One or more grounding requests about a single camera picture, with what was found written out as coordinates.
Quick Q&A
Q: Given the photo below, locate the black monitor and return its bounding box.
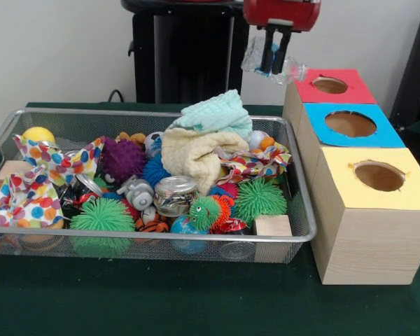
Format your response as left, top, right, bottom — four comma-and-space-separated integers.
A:
388, 5, 420, 122

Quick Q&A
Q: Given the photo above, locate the large green spiky ball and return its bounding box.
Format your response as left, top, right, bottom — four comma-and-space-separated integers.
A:
69, 197, 137, 232

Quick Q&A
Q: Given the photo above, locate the cream waffle cloth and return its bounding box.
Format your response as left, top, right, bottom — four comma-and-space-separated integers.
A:
160, 127, 250, 196

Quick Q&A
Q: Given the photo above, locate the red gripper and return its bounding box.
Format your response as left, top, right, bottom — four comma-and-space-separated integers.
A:
243, 0, 320, 74

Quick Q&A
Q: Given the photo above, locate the yellow ball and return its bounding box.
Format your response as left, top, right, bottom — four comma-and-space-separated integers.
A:
22, 126, 56, 144

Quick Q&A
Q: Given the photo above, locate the crushed silver can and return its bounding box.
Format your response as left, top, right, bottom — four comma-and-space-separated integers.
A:
153, 175, 200, 217

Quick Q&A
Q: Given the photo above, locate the small green spiky ball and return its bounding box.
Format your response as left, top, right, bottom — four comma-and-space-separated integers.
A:
233, 176, 288, 228

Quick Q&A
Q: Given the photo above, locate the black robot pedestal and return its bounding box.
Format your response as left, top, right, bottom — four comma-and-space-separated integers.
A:
120, 0, 253, 105

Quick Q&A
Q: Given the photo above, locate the silver wire mesh bin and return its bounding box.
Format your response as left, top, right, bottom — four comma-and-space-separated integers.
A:
0, 107, 318, 264

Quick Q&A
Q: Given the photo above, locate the wooden box with three holes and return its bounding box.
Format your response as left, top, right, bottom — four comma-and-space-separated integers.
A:
282, 65, 420, 286

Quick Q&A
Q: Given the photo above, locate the small polka dot cloth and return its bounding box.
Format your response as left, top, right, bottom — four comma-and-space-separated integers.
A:
218, 141, 292, 185

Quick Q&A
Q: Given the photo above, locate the mint green waffle cloth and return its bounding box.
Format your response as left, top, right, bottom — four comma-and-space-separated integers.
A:
169, 89, 253, 141

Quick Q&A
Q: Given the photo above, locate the large polka dot cloth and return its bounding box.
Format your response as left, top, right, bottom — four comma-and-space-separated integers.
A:
0, 134, 104, 228

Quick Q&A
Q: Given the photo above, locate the plain wooden block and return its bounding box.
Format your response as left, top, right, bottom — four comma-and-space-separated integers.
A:
254, 214, 293, 237

